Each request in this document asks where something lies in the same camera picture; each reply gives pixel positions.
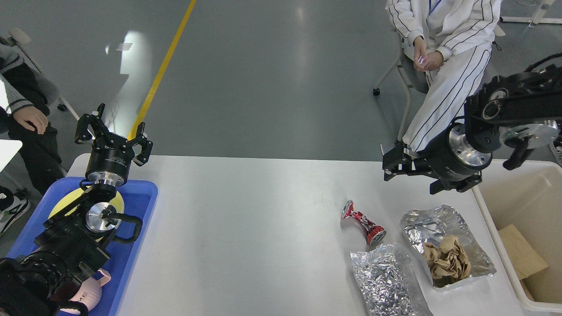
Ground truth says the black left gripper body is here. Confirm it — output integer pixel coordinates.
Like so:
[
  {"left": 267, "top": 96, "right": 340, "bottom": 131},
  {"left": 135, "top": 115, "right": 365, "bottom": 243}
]
[{"left": 86, "top": 143, "right": 134, "bottom": 187}]

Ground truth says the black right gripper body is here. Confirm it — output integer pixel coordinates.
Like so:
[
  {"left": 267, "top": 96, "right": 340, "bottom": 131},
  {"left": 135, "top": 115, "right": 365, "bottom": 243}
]
[{"left": 415, "top": 123, "right": 493, "bottom": 181}]

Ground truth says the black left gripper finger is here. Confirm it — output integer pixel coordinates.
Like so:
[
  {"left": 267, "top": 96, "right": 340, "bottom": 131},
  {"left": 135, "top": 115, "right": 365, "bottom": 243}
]
[
  {"left": 125, "top": 122, "right": 153, "bottom": 166},
  {"left": 75, "top": 104, "right": 110, "bottom": 150}
]

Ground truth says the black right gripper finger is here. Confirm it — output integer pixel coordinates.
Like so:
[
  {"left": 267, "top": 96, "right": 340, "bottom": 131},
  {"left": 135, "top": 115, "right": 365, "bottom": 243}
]
[
  {"left": 381, "top": 141, "right": 429, "bottom": 181},
  {"left": 429, "top": 173, "right": 482, "bottom": 195}
]

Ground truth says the yellow plastic plate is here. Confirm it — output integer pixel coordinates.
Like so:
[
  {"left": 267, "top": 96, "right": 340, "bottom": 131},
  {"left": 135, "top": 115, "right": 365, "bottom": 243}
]
[{"left": 41, "top": 183, "right": 124, "bottom": 247}]

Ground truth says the silver foil bag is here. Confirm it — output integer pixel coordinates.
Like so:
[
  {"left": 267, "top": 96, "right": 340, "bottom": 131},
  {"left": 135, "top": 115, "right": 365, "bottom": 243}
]
[
  {"left": 349, "top": 243, "right": 433, "bottom": 316},
  {"left": 400, "top": 205, "right": 497, "bottom": 290}
]

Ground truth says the brown paper bag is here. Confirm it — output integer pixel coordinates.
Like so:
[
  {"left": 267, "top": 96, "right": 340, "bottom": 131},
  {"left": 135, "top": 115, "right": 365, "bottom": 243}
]
[{"left": 498, "top": 224, "right": 549, "bottom": 280}]

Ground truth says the pink HOME mug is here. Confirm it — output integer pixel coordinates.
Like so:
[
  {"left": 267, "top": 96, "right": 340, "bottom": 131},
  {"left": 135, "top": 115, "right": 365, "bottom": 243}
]
[{"left": 59, "top": 269, "right": 111, "bottom": 312}]

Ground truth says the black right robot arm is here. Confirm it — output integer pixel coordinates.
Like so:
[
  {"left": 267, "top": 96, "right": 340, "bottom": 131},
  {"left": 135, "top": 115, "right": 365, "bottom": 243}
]
[{"left": 381, "top": 53, "right": 562, "bottom": 194}]

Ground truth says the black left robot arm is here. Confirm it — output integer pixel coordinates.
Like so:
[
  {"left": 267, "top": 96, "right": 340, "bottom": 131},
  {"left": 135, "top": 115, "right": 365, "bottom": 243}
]
[{"left": 1, "top": 104, "right": 153, "bottom": 316}]

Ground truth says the blue plastic tray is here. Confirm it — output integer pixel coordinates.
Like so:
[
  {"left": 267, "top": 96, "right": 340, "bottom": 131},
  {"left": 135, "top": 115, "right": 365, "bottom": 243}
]
[{"left": 6, "top": 177, "right": 158, "bottom": 316}]

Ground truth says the white plastic bin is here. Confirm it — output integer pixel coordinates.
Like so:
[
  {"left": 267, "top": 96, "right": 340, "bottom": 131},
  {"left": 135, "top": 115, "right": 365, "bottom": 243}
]
[{"left": 472, "top": 159, "right": 562, "bottom": 314}]

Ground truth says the standing person in dark clothes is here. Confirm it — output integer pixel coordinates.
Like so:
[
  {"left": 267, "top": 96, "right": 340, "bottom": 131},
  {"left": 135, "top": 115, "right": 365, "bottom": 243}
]
[{"left": 0, "top": 44, "right": 66, "bottom": 237}]

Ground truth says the crushed red soda can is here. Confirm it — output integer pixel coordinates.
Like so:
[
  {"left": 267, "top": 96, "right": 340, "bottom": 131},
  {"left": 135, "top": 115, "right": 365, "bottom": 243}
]
[{"left": 340, "top": 200, "right": 387, "bottom": 246}]

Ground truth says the white side table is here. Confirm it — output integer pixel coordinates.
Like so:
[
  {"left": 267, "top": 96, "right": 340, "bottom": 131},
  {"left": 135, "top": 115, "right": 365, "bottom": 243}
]
[{"left": 0, "top": 139, "right": 22, "bottom": 171}]

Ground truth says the crumpled brown paper ball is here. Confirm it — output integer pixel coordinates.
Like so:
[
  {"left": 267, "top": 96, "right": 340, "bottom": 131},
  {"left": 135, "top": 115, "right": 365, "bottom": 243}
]
[{"left": 423, "top": 234, "right": 471, "bottom": 288}]

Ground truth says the grey rolling chair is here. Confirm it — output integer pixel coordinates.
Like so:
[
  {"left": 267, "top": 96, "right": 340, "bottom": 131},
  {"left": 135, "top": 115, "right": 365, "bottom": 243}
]
[{"left": 372, "top": 26, "right": 494, "bottom": 144}]

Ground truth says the grey chair at left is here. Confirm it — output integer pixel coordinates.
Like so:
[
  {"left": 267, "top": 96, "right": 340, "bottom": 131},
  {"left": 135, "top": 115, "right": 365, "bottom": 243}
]
[{"left": 1, "top": 28, "right": 79, "bottom": 120}]

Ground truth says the seated person in white tracksuit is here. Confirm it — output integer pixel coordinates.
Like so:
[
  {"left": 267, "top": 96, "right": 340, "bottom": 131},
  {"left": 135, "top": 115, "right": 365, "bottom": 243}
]
[{"left": 385, "top": 0, "right": 501, "bottom": 152}]

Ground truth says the crumpled silver foil bag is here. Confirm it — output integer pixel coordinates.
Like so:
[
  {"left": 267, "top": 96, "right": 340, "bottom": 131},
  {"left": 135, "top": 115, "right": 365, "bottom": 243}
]
[{"left": 349, "top": 243, "right": 433, "bottom": 316}]

